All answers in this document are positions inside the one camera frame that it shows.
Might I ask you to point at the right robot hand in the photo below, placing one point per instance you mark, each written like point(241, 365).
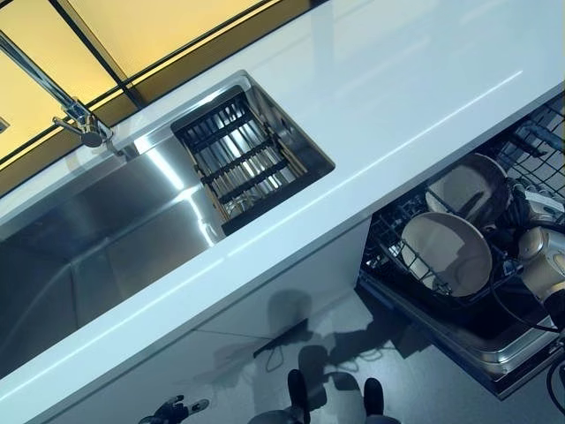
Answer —
point(540, 205)

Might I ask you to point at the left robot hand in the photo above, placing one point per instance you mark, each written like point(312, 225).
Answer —
point(176, 408)

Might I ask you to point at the small cream plate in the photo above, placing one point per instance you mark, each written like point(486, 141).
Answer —
point(472, 185)

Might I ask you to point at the large cream plate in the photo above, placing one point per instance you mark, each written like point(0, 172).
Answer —
point(450, 252)

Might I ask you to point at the open dishwasher door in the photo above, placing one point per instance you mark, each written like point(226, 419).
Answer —
point(499, 353)

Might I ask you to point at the wide white cabinet door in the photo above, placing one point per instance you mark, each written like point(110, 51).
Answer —
point(110, 384)

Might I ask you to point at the narrow white cabinet door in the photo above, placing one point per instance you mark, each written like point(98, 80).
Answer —
point(300, 282)

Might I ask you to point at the stainless steel sink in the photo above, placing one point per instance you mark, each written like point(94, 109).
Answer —
point(66, 243)

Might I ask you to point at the black sink drying rack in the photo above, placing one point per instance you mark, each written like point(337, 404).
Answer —
point(247, 221)

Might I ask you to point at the steel sink drain strainer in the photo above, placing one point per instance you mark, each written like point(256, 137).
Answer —
point(240, 205)

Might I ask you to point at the chrome kitchen faucet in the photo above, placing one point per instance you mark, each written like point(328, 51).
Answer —
point(84, 121)

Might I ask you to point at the dark brown window frame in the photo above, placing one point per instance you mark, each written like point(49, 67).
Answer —
point(132, 95)

